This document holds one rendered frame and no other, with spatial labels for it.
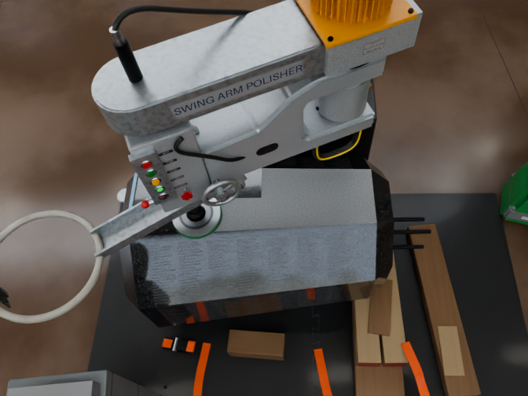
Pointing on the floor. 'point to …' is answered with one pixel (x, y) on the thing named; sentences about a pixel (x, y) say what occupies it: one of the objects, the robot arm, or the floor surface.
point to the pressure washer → (515, 197)
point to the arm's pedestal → (108, 383)
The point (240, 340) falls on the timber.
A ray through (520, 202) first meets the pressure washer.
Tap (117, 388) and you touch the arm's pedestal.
